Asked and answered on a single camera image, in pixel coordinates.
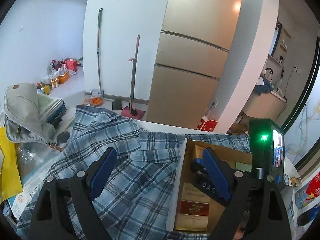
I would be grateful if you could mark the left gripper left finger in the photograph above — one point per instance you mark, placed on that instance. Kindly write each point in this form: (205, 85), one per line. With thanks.
(51, 219)

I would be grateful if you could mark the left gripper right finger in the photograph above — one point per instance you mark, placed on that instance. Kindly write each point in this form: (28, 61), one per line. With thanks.
(261, 197)

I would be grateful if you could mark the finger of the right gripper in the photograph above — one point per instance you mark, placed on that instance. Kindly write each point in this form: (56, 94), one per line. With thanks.
(198, 167)

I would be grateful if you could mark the red gold cigarette box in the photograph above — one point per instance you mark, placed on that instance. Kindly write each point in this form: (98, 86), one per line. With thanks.
(193, 210)

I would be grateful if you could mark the blue gold cigarette box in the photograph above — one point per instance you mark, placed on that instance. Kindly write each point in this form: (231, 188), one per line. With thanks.
(198, 152)

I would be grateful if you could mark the bathroom vanity cabinet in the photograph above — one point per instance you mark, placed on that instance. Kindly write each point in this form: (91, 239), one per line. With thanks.
(264, 106)

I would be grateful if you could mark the black framed glass door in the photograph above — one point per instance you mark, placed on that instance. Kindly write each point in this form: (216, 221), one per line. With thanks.
(302, 126)

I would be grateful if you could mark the white cardboard tray box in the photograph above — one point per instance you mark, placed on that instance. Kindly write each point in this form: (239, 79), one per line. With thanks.
(204, 184)

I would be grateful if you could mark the clear blue label bottle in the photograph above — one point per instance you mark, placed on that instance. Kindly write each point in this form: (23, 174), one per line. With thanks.
(308, 216)

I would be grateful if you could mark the red carton on floor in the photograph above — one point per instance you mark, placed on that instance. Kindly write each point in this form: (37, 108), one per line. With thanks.
(206, 124)

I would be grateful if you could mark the dark blue clothes pile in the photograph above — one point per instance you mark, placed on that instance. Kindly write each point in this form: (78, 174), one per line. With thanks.
(263, 86)

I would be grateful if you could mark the small gold foil box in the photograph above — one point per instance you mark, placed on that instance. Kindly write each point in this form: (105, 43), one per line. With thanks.
(295, 182)

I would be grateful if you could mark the yellow plastic bag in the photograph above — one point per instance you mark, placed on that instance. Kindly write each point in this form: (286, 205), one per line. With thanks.
(11, 184)

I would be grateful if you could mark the red iced tea bottle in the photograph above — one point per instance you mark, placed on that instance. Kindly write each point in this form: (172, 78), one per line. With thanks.
(308, 193)

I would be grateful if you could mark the blue plaid shirt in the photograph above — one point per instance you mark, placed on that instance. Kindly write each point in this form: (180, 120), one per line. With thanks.
(135, 202)

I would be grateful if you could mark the bathroom mirror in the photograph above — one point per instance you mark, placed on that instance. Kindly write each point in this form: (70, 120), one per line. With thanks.
(275, 38)

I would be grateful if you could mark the stack of books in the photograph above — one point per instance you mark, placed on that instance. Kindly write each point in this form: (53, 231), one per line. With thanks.
(51, 109)

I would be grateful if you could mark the grey canvas bag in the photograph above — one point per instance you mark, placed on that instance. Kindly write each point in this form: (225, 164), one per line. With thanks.
(22, 118)

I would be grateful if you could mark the orange fruit bag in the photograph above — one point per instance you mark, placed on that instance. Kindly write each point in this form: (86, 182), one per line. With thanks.
(96, 101)

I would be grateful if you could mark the gold refrigerator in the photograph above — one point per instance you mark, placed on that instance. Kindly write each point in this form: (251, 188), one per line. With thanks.
(194, 43)

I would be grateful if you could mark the red floor clutter pile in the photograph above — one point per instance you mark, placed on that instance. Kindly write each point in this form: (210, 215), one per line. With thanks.
(59, 73)

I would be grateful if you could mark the grey mop handle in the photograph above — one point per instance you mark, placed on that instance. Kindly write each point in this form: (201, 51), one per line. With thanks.
(100, 13)

